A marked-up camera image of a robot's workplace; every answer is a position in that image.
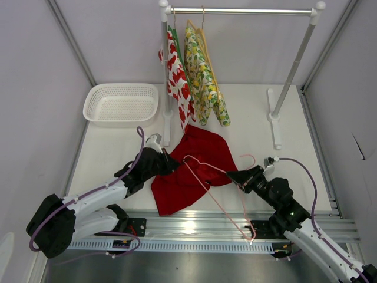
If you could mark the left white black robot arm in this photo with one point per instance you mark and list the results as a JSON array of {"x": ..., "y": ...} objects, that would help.
[{"x": 60, "y": 221}]

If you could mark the green hanger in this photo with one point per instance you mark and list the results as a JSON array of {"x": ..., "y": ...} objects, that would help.
[{"x": 179, "y": 54}]

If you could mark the aluminium rail base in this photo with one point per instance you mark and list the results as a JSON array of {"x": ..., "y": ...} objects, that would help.
[{"x": 212, "y": 226}]

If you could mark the red skirt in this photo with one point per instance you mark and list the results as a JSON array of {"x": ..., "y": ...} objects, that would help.
[{"x": 205, "y": 158}]

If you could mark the white plastic basket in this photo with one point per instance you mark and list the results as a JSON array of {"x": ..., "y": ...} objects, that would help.
[{"x": 121, "y": 105}]

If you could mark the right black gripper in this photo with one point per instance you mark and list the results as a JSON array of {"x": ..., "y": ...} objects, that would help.
[{"x": 240, "y": 177}]

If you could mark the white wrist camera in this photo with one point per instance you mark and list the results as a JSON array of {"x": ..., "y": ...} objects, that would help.
[
  {"x": 269, "y": 164},
  {"x": 153, "y": 142}
]

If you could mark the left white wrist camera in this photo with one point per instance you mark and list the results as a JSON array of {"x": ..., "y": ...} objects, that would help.
[{"x": 153, "y": 142}]

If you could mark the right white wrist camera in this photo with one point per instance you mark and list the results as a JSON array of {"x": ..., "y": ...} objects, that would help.
[{"x": 269, "y": 164}]

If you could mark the red flower print garment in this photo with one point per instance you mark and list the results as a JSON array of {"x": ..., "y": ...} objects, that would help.
[{"x": 178, "y": 87}]

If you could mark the lemon print garment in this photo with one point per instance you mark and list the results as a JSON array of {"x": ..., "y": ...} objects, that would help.
[{"x": 202, "y": 85}]

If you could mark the white slotted cable duct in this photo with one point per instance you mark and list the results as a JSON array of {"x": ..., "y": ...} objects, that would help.
[{"x": 173, "y": 246}]

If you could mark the yellow wooden hanger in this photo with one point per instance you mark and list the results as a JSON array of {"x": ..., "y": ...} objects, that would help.
[{"x": 200, "y": 33}]

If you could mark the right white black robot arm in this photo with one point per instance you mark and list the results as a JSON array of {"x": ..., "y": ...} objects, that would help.
[{"x": 295, "y": 223}]

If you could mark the white metal clothes rack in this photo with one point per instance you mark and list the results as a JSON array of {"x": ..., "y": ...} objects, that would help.
[{"x": 274, "y": 105}]

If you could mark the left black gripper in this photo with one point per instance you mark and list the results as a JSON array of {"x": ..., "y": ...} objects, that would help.
[{"x": 169, "y": 164}]

